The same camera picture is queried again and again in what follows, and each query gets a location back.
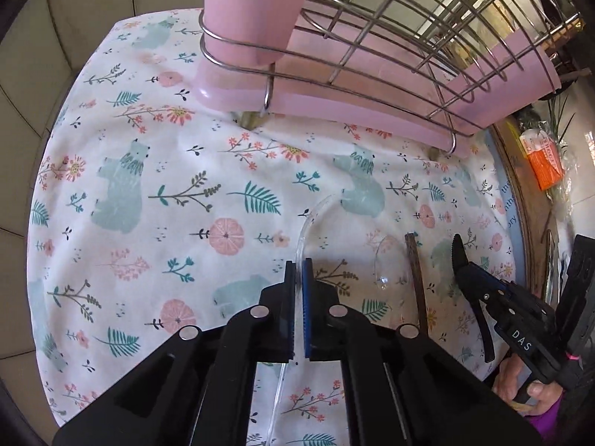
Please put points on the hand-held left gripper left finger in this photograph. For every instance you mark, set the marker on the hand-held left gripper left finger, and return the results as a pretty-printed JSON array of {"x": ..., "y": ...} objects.
[{"x": 289, "y": 306}]

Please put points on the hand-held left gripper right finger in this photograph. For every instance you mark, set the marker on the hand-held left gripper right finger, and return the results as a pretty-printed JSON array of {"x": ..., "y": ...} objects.
[{"x": 307, "y": 306}]

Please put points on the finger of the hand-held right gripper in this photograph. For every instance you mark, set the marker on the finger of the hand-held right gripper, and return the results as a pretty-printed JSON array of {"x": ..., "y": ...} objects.
[
  {"x": 578, "y": 283},
  {"x": 462, "y": 260}
]

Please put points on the dark brown chopstick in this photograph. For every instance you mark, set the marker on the dark brown chopstick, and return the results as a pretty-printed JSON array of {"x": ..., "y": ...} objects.
[{"x": 416, "y": 283}]

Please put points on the clear glass cup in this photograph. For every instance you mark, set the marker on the clear glass cup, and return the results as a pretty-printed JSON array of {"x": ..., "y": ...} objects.
[{"x": 301, "y": 241}]

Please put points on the person's right forearm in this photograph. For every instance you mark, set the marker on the person's right forearm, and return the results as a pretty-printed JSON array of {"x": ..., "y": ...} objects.
[{"x": 548, "y": 427}]

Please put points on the person's right hand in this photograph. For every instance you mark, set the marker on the person's right hand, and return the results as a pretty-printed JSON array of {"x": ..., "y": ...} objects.
[{"x": 539, "y": 397}]

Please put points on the orange and white packet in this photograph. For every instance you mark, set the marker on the orange and white packet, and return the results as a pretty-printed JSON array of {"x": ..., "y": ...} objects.
[{"x": 541, "y": 160}]

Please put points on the green onions in bag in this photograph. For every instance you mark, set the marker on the green onions in bag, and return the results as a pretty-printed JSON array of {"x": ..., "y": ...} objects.
[{"x": 560, "y": 116}]

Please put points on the floral bear printed cloth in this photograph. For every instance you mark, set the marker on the floral bear printed cloth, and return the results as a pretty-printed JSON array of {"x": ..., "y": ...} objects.
[{"x": 162, "y": 148}]

